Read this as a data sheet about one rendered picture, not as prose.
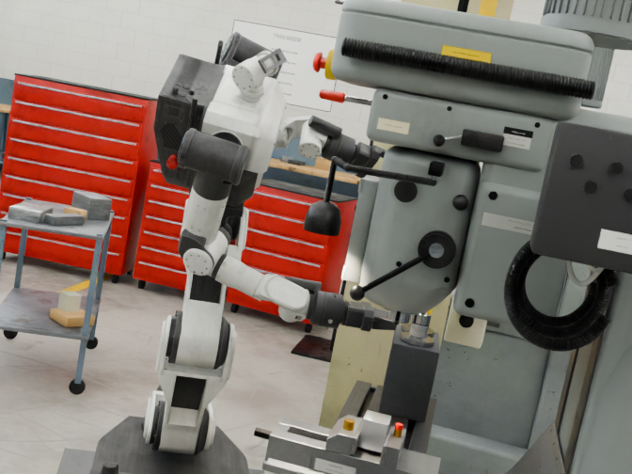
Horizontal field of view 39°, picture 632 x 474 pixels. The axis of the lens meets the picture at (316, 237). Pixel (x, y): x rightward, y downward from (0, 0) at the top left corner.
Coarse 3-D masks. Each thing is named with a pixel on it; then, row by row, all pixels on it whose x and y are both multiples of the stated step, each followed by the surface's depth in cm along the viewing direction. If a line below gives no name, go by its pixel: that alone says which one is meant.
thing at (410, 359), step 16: (400, 336) 229; (432, 336) 237; (400, 352) 224; (416, 352) 223; (432, 352) 223; (400, 368) 224; (416, 368) 224; (432, 368) 223; (384, 384) 228; (400, 384) 225; (416, 384) 224; (432, 384) 224; (384, 400) 226; (400, 400) 226; (416, 400) 225; (400, 416) 226; (416, 416) 226
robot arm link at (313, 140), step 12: (312, 120) 253; (324, 120) 255; (312, 132) 255; (324, 132) 255; (336, 132) 255; (300, 144) 254; (312, 144) 253; (324, 144) 257; (336, 144) 257; (312, 156) 256; (324, 156) 259
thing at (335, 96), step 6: (324, 90) 188; (330, 90) 188; (324, 96) 188; (330, 96) 188; (336, 96) 188; (342, 96) 187; (348, 96) 188; (336, 102) 189; (342, 102) 188; (354, 102) 188; (360, 102) 187; (366, 102) 187
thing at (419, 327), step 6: (414, 318) 227; (420, 318) 226; (414, 324) 227; (420, 324) 226; (426, 324) 226; (414, 330) 227; (420, 330) 226; (426, 330) 227; (414, 336) 227; (420, 336) 227; (426, 336) 228
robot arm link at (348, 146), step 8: (344, 136) 259; (344, 144) 257; (352, 144) 259; (360, 144) 261; (344, 152) 258; (352, 152) 258; (360, 152) 259; (368, 152) 260; (376, 152) 259; (344, 160) 259; (352, 160) 260; (360, 160) 261; (368, 160) 260; (376, 160) 260; (360, 176) 265
